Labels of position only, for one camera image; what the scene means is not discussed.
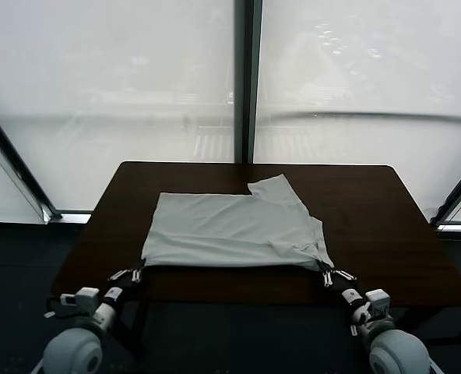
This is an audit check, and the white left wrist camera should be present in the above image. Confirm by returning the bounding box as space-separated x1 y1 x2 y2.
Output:
60 287 101 319

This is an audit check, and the dark vertical window mullion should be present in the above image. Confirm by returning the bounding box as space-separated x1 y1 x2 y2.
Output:
233 0 263 165

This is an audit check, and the slanted dark window frame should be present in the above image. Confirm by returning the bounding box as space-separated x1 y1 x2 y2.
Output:
0 95 64 225
428 155 461 231

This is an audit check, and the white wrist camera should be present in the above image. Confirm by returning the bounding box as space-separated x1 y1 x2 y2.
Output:
60 287 101 319
364 288 392 323

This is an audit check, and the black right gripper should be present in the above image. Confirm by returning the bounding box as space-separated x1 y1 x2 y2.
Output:
318 264 367 311

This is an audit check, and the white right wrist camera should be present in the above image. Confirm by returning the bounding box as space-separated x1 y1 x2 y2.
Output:
364 288 392 323

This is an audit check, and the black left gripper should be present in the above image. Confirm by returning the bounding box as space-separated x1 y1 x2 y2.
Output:
103 264 148 309

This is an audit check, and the white t-shirt red print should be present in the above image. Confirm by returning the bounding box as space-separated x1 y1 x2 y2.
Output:
141 174 335 272

